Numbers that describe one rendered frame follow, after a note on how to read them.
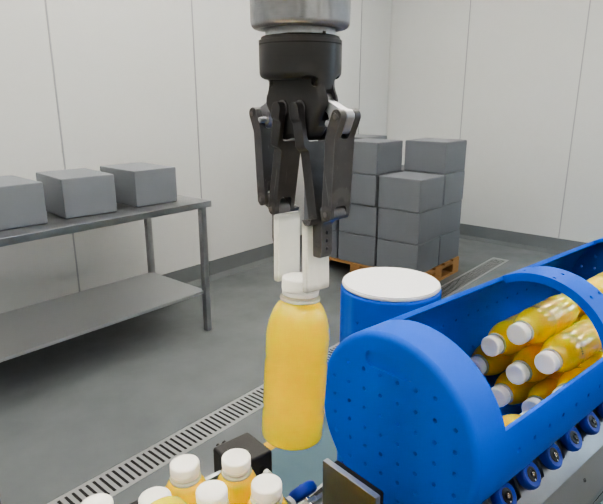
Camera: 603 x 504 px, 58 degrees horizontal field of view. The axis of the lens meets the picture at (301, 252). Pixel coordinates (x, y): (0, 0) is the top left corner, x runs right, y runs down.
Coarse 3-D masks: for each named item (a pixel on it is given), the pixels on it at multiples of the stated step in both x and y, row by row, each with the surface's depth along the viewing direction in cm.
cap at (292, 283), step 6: (282, 276) 55; (288, 276) 55; (294, 276) 55; (300, 276) 55; (282, 282) 55; (288, 282) 54; (294, 282) 53; (300, 282) 53; (282, 288) 55; (288, 288) 54; (294, 288) 54; (300, 288) 53; (288, 294) 54; (294, 294) 54; (300, 294) 54; (306, 294) 54; (312, 294) 54; (318, 294) 55
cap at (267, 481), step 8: (256, 480) 68; (264, 480) 69; (272, 480) 69; (280, 480) 68; (256, 488) 67; (264, 488) 67; (272, 488) 67; (280, 488) 67; (256, 496) 67; (264, 496) 66; (272, 496) 67; (280, 496) 68
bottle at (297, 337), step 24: (288, 312) 54; (312, 312) 54; (288, 336) 53; (312, 336) 54; (288, 360) 54; (312, 360) 54; (264, 384) 57; (288, 384) 54; (312, 384) 55; (264, 408) 57; (288, 408) 55; (312, 408) 55; (264, 432) 57; (288, 432) 55; (312, 432) 56
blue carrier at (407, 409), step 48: (480, 288) 99; (528, 288) 125; (576, 288) 95; (384, 336) 74; (432, 336) 74; (480, 336) 115; (336, 384) 84; (384, 384) 76; (432, 384) 69; (480, 384) 70; (576, 384) 82; (336, 432) 86; (384, 432) 77; (432, 432) 70; (480, 432) 66; (528, 432) 73; (384, 480) 79; (432, 480) 72; (480, 480) 67
